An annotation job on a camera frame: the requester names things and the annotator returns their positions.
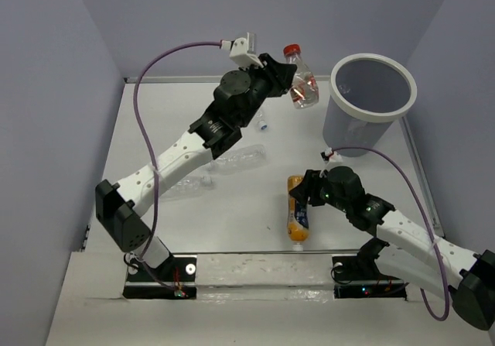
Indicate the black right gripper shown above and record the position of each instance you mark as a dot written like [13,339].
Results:
[308,186]

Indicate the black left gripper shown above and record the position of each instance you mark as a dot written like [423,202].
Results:
[277,87]

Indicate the red cap clear bottle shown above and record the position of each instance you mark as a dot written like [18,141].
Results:
[304,90]

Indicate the orange blue label bottle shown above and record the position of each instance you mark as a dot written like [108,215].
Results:
[297,224]

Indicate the clear bottle white-blue cap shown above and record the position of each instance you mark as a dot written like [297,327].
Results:
[259,120]
[234,161]

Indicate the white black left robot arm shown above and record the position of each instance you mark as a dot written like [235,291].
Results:
[120,206]

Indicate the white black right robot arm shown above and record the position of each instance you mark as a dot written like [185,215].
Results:
[430,262]

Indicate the white round bin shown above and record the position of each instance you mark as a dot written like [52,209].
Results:
[368,92]

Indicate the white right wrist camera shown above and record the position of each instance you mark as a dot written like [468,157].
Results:
[331,156]

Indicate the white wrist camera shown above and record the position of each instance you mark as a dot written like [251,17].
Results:
[242,51]
[331,156]

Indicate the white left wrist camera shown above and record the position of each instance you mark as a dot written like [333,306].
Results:
[242,51]

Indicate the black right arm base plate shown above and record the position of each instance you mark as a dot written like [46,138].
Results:
[354,280]

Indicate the right aluminium table rail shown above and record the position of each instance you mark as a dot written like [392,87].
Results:
[422,178]

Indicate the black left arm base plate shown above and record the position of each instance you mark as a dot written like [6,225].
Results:
[175,280]

